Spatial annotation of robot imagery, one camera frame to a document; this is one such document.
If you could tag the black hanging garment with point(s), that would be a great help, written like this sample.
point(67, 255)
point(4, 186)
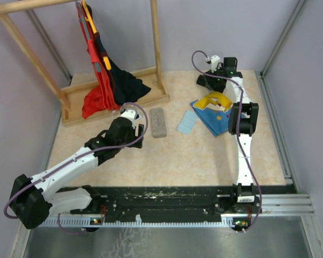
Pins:
point(125, 86)

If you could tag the black glasses case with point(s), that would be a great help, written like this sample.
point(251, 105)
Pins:
point(202, 80)

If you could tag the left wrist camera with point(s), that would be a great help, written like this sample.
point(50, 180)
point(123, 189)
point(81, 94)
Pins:
point(132, 114)

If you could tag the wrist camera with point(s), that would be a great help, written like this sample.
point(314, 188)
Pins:
point(132, 114)
point(214, 61)

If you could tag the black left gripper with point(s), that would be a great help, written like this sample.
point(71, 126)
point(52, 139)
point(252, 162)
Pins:
point(141, 127)

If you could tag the grey glasses case green lining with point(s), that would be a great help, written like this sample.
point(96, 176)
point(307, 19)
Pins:
point(158, 123)

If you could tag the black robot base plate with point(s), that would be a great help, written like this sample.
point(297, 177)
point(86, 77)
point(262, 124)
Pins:
point(171, 204)

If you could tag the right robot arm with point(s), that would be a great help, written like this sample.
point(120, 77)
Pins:
point(242, 124)

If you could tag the yellow clothes hanger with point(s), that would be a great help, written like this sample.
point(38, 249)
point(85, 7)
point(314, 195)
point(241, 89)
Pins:
point(103, 53)

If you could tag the wooden clothes rack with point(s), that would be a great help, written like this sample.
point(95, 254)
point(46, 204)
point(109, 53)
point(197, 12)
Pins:
point(72, 96)

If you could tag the white sunglasses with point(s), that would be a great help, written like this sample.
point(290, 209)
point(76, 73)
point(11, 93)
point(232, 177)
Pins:
point(122, 122)

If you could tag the light blue flat lens cloth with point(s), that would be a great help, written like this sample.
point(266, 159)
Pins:
point(187, 123)

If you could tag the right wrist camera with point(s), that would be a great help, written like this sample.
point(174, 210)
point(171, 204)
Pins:
point(214, 61)

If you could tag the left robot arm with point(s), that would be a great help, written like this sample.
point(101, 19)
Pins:
point(33, 199)

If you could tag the red hanging garment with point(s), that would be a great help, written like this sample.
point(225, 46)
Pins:
point(100, 98)

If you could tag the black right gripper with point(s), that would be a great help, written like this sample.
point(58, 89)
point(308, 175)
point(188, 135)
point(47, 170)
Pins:
point(216, 71)

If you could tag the blue yellow folded cloth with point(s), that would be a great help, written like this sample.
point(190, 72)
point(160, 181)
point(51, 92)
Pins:
point(214, 111)

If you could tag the grey red clothes hanger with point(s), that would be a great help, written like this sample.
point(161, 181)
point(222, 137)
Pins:
point(89, 30)

